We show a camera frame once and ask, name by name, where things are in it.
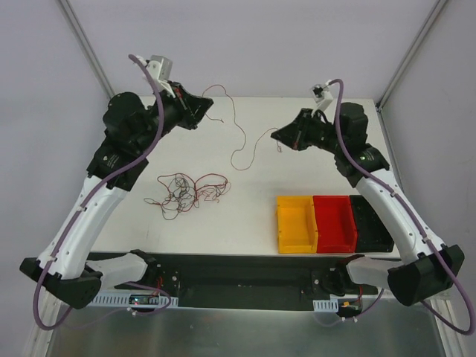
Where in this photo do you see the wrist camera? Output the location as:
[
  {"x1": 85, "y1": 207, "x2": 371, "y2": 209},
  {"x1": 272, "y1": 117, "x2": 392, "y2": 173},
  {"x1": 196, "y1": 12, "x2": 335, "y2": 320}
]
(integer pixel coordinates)
[
  {"x1": 147, "y1": 55, "x2": 173, "y2": 82},
  {"x1": 311, "y1": 83, "x2": 333, "y2": 112}
]

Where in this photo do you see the yellow plastic bin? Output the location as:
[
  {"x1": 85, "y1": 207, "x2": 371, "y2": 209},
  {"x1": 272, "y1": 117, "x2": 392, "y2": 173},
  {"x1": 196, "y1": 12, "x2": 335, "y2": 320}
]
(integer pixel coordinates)
[{"x1": 276, "y1": 196, "x2": 318, "y2": 254}]

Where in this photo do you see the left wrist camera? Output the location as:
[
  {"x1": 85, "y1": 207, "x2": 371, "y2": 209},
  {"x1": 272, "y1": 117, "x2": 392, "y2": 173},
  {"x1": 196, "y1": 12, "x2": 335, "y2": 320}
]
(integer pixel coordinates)
[{"x1": 147, "y1": 55, "x2": 173, "y2": 82}]

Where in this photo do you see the red wire bundle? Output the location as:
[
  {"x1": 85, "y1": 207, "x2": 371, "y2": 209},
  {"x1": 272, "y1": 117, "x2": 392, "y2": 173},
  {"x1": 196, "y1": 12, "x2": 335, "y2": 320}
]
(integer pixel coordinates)
[{"x1": 144, "y1": 171, "x2": 231, "y2": 222}]

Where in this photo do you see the red plastic bin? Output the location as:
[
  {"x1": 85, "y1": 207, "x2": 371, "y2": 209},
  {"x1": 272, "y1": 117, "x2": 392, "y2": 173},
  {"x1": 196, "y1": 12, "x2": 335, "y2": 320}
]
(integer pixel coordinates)
[{"x1": 312, "y1": 196, "x2": 358, "y2": 254}]

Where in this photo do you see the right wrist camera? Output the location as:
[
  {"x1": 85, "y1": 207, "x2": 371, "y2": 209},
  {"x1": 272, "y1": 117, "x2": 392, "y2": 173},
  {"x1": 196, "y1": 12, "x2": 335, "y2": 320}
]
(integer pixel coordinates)
[{"x1": 311, "y1": 83, "x2": 333, "y2": 112}]

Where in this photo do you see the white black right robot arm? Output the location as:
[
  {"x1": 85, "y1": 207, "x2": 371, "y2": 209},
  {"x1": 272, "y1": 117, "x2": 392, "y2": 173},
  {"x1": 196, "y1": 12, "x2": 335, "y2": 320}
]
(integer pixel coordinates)
[{"x1": 271, "y1": 103, "x2": 465, "y2": 306}]

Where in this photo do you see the right white cable duct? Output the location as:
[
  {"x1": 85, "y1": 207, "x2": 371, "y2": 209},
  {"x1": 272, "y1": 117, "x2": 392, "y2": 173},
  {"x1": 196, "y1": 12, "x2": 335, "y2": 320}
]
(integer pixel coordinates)
[{"x1": 312, "y1": 298, "x2": 339, "y2": 313}]

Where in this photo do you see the white cable duct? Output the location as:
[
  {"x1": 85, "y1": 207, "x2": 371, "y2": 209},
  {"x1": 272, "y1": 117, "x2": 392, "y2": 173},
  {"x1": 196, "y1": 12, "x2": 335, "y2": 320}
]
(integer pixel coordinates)
[
  {"x1": 312, "y1": 298, "x2": 339, "y2": 313},
  {"x1": 88, "y1": 292, "x2": 179, "y2": 309}
]

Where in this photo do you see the metal front panel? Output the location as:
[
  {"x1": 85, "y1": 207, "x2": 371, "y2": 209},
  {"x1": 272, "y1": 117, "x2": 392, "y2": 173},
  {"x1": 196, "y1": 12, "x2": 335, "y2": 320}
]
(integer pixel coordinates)
[{"x1": 48, "y1": 299, "x2": 445, "y2": 356}]

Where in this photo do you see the aluminium frame post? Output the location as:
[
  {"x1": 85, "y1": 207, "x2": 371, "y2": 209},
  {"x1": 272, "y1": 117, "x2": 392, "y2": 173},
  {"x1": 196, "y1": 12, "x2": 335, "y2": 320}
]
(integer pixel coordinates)
[
  {"x1": 55, "y1": 0, "x2": 116, "y2": 100},
  {"x1": 376, "y1": 0, "x2": 450, "y2": 113}
]

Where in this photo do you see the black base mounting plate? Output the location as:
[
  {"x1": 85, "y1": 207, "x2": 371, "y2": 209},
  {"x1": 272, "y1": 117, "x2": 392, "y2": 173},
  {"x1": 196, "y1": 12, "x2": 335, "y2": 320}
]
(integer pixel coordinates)
[{"x1": 113, "y1": 252, "x2": 382, "y2": 309}]

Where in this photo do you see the right aluminium frame post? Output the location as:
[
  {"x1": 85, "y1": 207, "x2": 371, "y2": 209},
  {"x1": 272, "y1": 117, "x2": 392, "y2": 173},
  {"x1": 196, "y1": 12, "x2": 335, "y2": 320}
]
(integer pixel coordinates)
[{"x1": 376, "y1": 0, "x2": 450, "y2": 113}]

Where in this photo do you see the red thin wire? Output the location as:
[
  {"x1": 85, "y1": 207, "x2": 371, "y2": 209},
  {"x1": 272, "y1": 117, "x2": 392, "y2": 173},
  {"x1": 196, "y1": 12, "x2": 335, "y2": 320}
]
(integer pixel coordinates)
[{"x1": 202, "y1": 84, "x2": 286, "y2": 171}]

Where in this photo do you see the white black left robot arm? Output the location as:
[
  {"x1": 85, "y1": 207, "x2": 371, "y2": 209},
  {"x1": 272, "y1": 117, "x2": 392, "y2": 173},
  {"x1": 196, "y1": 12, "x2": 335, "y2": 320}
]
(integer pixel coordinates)
[{"x1": 20, "y1": 92, "x2": 160, "y2": 309}]

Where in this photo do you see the black plastic bin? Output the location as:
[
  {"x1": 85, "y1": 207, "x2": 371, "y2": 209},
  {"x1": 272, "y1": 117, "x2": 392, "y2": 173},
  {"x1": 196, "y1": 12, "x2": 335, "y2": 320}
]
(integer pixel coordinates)
[{"x1": 350, "y1": 195, "x2": 394, "y2": 253}]

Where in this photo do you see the left aluminium frame post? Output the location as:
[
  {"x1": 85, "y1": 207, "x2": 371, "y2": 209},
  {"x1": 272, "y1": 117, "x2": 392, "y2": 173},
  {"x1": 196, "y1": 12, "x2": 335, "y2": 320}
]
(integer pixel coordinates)
[{"x1": 55, "y1": 0, "x2": 116, "y2": 100}]

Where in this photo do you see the left white cable duct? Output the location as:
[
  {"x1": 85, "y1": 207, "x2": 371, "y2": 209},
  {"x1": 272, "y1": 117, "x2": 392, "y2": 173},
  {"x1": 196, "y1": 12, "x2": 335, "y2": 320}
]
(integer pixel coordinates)
[{"x1": 88, "y1": 292, "x2": 179, "y2": 309}]

